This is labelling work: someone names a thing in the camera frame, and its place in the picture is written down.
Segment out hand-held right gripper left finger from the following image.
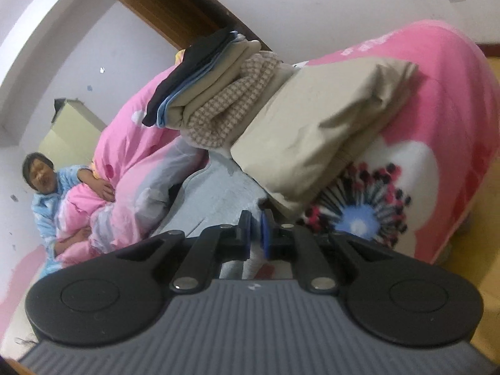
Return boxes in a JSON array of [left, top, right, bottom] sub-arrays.
[[84, 210, 254, 293]]

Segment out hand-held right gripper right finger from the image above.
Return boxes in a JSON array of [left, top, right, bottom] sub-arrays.
[[261, 209, 395, 293]]

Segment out grey cloth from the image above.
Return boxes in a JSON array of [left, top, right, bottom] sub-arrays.
[[150, 150, 282, 282]]

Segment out large beige folded clothes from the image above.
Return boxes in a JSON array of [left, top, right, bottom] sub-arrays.
[[230, 58, 418, 219]]

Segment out pink quilt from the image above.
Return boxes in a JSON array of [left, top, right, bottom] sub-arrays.
[[58, 49, 212, 266]]

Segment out light blue folded cloth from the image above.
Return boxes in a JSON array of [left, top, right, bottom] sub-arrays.
[[156, 30, 247, 128]]

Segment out small beige folded cloth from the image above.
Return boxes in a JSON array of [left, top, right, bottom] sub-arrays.
[[164, 39, 262, 130]]

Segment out black folded cloth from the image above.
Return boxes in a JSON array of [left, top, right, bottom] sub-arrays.
[[141, 27, 232, 128]]

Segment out yellow-green cabinet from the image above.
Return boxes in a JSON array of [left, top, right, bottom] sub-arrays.
[[39, 97, 108, 165]]

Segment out pink floral blanket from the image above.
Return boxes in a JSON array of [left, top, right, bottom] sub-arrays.
[[250, 19, 495, 278]]

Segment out brown wooden door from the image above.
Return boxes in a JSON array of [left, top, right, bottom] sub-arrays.
[[114, 0, 274, 53]]

